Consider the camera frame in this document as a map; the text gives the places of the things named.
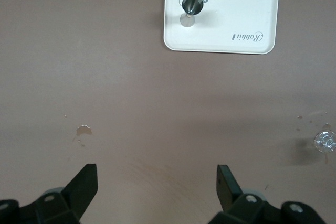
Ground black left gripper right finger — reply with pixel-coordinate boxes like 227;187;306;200
207;165;326;224

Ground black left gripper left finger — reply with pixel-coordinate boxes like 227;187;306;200
0;163;99;224

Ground metal double jigger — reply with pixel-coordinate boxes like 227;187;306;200
180;0;204;28

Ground clear wine glass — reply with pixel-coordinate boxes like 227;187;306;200
314;129;336;153

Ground brown table cover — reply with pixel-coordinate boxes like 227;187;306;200
0;0;336;224

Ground cream rabbit print tray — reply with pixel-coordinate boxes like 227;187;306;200
162;0;281;56

